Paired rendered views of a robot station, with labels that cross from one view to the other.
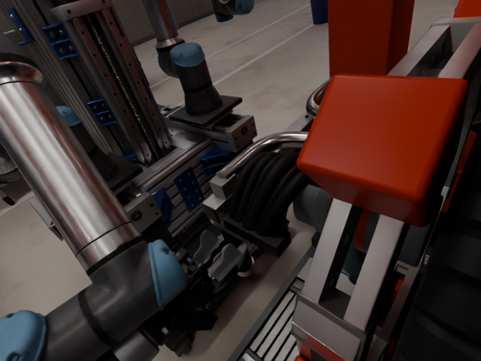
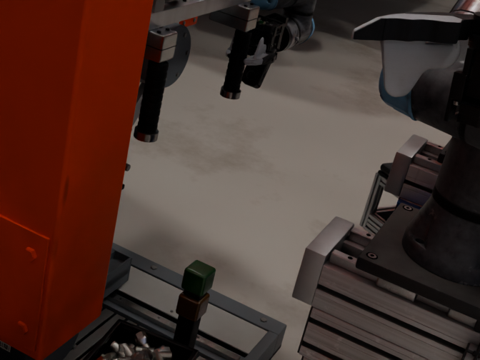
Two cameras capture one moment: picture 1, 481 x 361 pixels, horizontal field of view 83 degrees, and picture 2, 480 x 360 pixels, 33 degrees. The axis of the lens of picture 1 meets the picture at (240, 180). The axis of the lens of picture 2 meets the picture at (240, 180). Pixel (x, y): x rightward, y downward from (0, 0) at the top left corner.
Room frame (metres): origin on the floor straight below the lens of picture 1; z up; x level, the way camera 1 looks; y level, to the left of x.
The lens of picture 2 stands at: (1.81, -0.75, 1.36)
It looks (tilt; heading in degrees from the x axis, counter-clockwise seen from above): 26 degrees down; 149
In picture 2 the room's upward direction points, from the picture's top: 13 degrees clockwise
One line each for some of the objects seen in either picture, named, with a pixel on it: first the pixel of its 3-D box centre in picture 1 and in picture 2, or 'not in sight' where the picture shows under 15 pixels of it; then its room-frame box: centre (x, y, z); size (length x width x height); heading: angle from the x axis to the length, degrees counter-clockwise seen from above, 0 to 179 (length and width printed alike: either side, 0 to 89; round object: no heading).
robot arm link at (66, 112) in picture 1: (59, 132); not in sight; (0.76, 0.45, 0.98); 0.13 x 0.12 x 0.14; 117
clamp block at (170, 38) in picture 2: not in sight; (147, 38); (0.53, -0.24, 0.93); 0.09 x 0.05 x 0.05; 39
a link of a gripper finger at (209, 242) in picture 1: (210, 241); (258, 50); (0.34, 0.09, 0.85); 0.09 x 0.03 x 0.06; 137
